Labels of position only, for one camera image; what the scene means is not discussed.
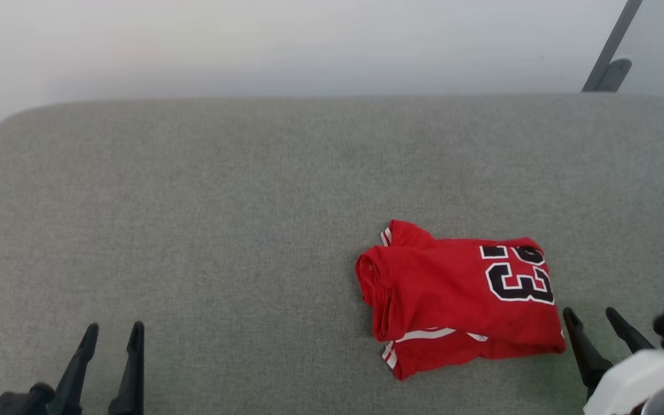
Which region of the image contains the grey metal stand pole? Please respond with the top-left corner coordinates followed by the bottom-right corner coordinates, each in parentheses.
top-left (582, 0), bottom-right (644, 93)

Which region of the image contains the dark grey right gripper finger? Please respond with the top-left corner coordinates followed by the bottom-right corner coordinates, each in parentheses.
top-left (563, 307), bottom-right (614, 399)
top-left (605, 307), bottom-right (655, 354)

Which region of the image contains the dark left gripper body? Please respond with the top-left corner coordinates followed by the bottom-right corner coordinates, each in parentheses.
top-left (0, 383), bottom-right (56, 415)

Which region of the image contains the grey fabric sofa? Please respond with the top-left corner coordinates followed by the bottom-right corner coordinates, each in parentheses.
top-left (0, 93), bottom-right (664, 415)

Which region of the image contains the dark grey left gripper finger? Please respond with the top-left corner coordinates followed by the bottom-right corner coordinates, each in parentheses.
top-left (108, 321), bottom-right (145, 415)
top-left (48, 323), bottom-right (100, 415)

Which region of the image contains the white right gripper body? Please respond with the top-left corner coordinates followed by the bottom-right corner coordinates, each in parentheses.
top-left (583, 348), bottom-right (664, 415)

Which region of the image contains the red basketball jersey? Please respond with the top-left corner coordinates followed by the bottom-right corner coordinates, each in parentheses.
top-left (355, 219), bottom-right (567, 381)

